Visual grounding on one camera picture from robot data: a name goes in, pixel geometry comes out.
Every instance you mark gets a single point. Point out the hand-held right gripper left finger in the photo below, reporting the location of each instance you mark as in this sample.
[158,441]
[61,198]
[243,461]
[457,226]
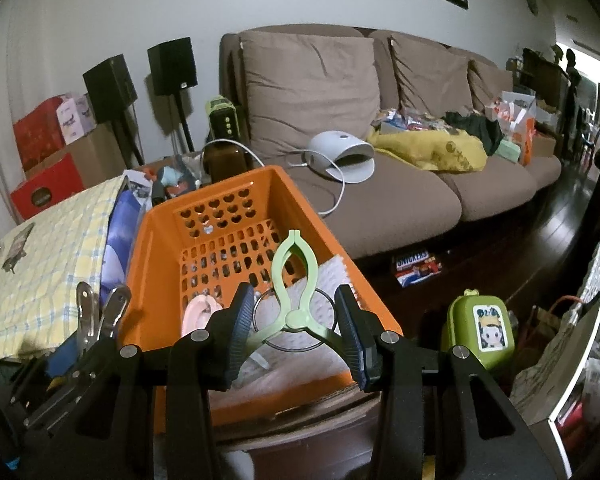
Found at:
[237,340]

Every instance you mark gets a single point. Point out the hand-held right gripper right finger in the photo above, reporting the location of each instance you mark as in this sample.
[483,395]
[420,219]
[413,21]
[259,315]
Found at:
[357,350]

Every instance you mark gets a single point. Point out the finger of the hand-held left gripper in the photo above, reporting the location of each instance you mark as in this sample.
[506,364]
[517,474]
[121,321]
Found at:
[90,375]
[60,360]

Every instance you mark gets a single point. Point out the white foam net sheet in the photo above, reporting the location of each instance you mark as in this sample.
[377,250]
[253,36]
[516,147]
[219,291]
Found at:
[310,340]

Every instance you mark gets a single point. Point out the pink plastic clamp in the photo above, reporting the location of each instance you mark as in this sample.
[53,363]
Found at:
[197,310]

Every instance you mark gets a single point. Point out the grey plastic clamp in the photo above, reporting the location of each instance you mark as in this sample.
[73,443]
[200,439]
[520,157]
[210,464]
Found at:
[87,310]

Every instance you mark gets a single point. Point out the green plastic clamp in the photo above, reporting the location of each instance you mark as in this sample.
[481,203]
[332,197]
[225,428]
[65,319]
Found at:
[296,317]

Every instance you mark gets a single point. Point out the orange plastic basket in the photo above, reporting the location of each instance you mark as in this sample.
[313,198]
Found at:
[280,190]

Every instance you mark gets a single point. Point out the yellow checkered tablecloth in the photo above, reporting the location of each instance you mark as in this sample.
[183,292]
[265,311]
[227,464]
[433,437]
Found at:
[55,270]

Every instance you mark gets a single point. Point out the candy bar box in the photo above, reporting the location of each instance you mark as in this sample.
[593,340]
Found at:
[417,267]

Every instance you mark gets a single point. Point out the green cartoon lunch box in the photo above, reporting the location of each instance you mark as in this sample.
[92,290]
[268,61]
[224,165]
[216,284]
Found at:
[475,332]

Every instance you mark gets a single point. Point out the brown printed packet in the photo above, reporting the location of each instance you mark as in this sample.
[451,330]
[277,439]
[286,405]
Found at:
[19,245]

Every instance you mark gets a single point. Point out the blue printed cloth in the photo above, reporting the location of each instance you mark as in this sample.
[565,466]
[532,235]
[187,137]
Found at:
[122,240]

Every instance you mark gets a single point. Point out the brown sofa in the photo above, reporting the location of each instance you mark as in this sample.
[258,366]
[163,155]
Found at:
[405,200]

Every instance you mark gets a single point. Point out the red gift box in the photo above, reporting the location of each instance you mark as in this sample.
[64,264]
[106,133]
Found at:
[45,190]

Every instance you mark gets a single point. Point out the brown glass bottle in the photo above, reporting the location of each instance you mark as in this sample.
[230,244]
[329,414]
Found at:
[225,165]

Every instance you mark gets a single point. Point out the white paper leaflet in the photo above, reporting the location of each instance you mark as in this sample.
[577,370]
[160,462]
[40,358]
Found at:
[137,185]

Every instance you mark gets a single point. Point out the white dome lamp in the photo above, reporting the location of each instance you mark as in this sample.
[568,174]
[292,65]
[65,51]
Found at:
[337,152]

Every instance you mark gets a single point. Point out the white board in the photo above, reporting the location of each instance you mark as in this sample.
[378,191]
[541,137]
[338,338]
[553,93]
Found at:
[565,360]

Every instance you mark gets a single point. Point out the brown cardboard box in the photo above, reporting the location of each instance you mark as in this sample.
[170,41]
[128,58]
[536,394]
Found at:
[97,155]

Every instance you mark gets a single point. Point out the yellow cloth bag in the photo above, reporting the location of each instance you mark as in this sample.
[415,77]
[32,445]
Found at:
[430,152]

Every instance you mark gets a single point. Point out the green portable power station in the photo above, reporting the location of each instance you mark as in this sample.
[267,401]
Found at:
[222,117]

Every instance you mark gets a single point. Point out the dark red patterned box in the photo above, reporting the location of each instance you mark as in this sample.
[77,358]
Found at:
[37,135]

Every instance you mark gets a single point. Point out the pile of snack packets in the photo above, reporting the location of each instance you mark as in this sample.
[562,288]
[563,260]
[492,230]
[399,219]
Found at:
[415,120]

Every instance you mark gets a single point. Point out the white pink printed box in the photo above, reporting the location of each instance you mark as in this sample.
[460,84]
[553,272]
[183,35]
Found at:
[77,120]

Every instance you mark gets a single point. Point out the dark cloth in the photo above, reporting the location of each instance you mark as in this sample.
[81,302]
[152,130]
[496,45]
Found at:
[475,132]

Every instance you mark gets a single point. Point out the large brown sofa cushion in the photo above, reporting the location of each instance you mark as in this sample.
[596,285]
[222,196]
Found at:
[310,90]

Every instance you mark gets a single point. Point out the white orange shopping bag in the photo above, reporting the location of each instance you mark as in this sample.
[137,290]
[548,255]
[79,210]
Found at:
[517,125]

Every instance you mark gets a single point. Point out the black speaker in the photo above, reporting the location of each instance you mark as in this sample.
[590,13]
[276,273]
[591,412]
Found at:
[110,87]
[172,65]

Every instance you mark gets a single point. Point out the small brown sofa cushion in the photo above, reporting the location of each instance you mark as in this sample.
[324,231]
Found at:
[490,82]

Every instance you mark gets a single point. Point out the dark wooden cabinet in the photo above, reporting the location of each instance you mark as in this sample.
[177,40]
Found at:
[550,95]

